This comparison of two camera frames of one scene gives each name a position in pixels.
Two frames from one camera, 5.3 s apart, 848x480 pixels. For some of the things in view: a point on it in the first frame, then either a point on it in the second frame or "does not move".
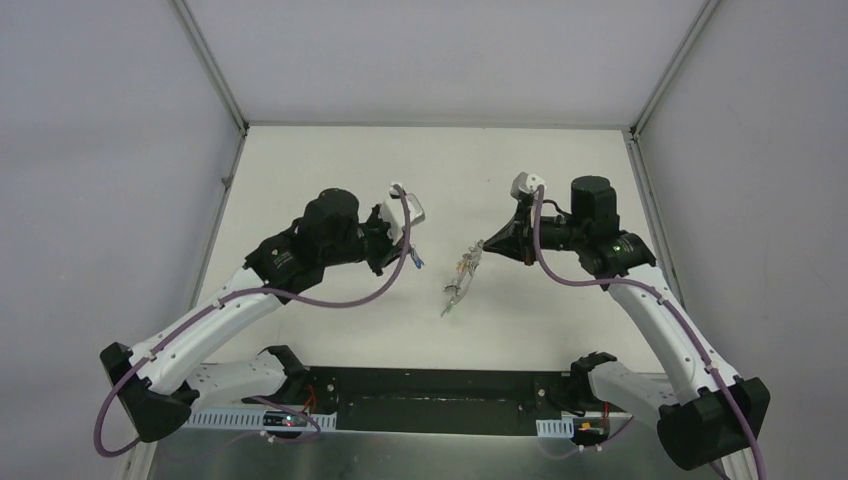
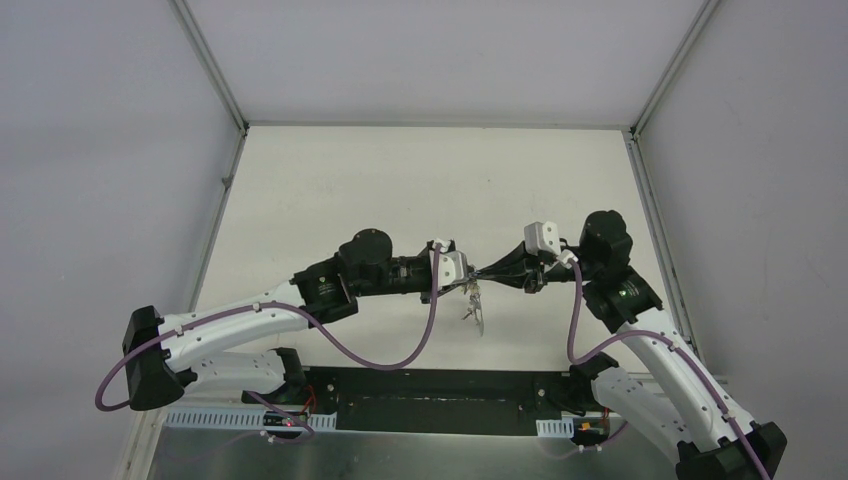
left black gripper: (385, 241) to (429, 272)
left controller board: (282, 418) does not move
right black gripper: (515, 240) to (524, 271)
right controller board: (590, 429) does not move
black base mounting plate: (439, 400) does not move
